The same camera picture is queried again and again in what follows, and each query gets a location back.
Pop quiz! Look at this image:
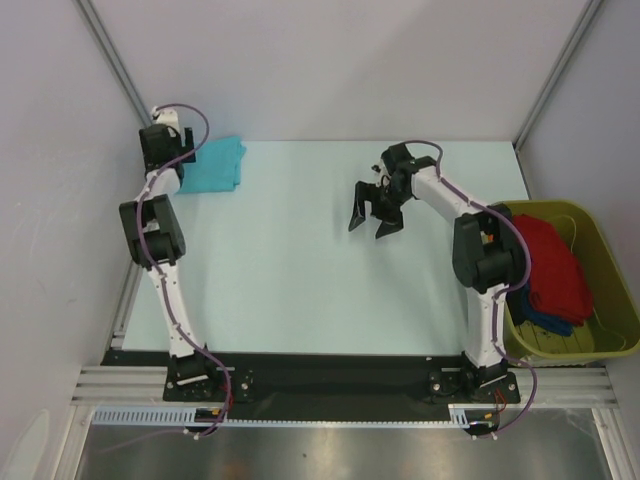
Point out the olive green plastic bin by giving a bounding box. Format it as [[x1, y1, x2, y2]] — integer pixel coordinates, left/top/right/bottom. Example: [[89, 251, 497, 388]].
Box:
[[503, 200, 639, 367]]

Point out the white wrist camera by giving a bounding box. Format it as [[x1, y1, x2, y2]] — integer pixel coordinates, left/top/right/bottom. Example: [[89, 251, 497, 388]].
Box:
[[150, 106, 180, 137], [371, 159, 390, 188]]

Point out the blue t shirt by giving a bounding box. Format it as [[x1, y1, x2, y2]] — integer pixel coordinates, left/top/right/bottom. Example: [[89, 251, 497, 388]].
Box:
[[507, 285, 573, 337]]

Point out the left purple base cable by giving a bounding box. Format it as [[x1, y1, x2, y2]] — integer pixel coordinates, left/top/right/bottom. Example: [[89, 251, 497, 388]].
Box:
[[97, 382, 236, 454]]

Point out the aluminium frame post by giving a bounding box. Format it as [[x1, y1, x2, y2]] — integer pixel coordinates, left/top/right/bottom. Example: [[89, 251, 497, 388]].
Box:
[[512, 0, 607, 154], [72, 0, 151, 130]]

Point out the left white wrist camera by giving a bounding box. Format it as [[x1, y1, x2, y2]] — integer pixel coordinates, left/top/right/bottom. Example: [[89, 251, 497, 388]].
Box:
[[150, 106, 180, 137]]

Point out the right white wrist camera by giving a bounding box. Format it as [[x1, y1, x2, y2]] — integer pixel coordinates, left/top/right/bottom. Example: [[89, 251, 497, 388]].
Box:
[[371, 159, 390, 188]]

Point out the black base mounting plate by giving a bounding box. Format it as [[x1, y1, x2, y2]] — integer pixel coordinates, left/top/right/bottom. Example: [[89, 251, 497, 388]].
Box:
[[102, 350, 521, 421]]

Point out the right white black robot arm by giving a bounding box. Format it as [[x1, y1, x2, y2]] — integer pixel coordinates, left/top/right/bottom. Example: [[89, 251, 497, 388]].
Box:
[[349, 141, 532, 401]]

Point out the left aluminium frame post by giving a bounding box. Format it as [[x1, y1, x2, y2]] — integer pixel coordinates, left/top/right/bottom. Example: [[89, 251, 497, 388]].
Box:
[[72, 0, 151, 130]]

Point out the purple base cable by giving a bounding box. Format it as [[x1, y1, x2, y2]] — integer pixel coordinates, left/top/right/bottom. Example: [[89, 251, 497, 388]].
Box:
[[469, 367, 539, 441], [97, 382, 236, 454]]

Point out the aluminium front rail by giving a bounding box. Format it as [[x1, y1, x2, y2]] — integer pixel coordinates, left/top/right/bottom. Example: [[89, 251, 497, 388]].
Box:
[[71, 366, 618, 408]]

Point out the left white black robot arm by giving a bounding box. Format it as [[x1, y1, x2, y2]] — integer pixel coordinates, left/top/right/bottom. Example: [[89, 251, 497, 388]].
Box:
[[119, 124, 221, 400]]

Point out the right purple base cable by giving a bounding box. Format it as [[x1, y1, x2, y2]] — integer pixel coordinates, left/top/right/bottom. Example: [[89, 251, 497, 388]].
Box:
[[469, 367, 539, 441]]

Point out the turquoise t shirt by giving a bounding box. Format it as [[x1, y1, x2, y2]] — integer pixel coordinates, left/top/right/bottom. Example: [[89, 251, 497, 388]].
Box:
[[178, 136, 246, 195]]

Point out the white slotted cable duct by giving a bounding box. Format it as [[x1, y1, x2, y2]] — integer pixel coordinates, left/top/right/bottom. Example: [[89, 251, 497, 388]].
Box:
[[91, 406, 496, 429]]

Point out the right aluminium frame post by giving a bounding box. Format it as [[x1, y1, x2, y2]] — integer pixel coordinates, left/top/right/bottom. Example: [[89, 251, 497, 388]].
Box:
[[512, 0, 607, 154]]

